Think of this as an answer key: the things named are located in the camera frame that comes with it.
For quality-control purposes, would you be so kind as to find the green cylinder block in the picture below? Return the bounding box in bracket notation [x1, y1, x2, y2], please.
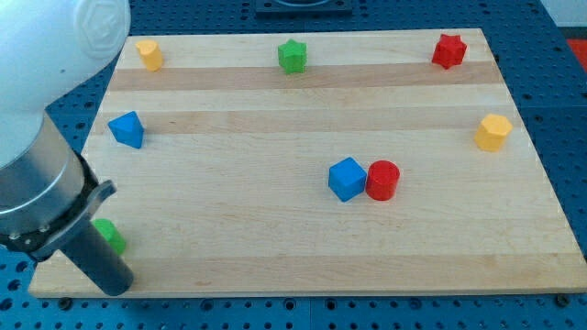
[93, 218, 127, 256]

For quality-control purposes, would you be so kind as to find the blue cube block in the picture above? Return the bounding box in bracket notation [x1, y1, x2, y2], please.
[327, 157, 367, 202]

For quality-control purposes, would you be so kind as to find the yellow hexagon block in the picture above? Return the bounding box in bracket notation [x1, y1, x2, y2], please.
[473, 114, 513, 152]

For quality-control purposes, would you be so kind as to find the red cylinder block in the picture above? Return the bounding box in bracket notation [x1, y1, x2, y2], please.
[365, 159, 401, 201]

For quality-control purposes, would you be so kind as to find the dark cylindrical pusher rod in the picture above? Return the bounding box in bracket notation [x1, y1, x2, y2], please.
[61, 222, 134, 296]

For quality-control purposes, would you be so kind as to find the yellow rounded block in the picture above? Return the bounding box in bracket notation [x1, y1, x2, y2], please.
[135, 39, 164, 72]

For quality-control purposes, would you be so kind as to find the green star block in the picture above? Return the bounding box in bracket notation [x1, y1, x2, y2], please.
[277, 38, 307, 74]

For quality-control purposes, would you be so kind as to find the wooden board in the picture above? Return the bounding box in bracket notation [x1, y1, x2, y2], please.
[28, 27, 587, 299]

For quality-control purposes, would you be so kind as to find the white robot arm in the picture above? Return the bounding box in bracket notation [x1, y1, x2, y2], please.
[1, 0, 134, 296]

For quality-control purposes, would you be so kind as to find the red star block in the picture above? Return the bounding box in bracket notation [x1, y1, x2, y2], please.
[431, 34, 468, 70]

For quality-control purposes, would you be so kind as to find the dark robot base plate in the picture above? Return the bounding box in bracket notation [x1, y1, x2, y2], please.
[252, 0, 354, 17]

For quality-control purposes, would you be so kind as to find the blue triangle block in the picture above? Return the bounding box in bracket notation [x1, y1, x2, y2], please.
[107, 111, 144, 149]

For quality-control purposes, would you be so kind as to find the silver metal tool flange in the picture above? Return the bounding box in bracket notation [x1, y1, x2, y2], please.
[1, 115, 116, 261]

